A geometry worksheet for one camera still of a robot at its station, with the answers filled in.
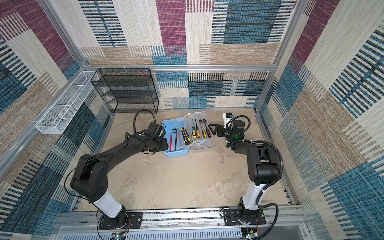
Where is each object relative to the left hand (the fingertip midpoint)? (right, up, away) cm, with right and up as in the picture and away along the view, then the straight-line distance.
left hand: (166, 144), depth 90 cm
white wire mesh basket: (-48, +12, -21) cm, 53 cm away
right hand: (+28, +10, +4) cm, 30 cm away
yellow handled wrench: (+22, +8, +3) cm, 23 cm away
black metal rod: (+4, +2, +14) cm, 15 cm away
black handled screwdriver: (+16, +8, +3) cm, 18 cm away
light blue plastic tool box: (+3, +5, +15) cm, 16 cm away
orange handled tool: (+8, -2, -1) cm, 9 cm away
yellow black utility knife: (+11, +4, +3) cm, 12 cm away
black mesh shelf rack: (-32, +36, +20) cm, 53 cm away
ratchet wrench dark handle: (+25, +7, +2) cm, 26 cm away
